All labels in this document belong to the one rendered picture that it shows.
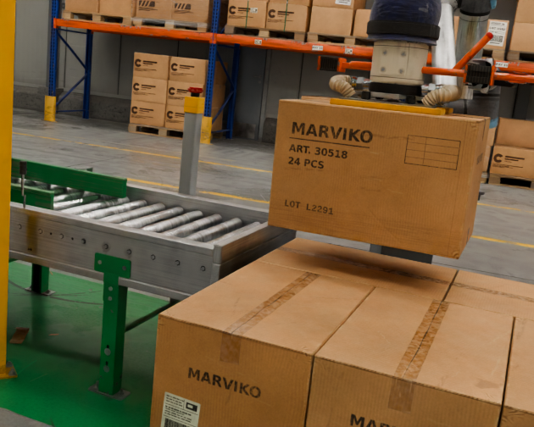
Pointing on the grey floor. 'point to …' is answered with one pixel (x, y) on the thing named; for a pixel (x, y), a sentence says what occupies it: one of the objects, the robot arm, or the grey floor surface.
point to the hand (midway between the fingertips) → (486, 74)
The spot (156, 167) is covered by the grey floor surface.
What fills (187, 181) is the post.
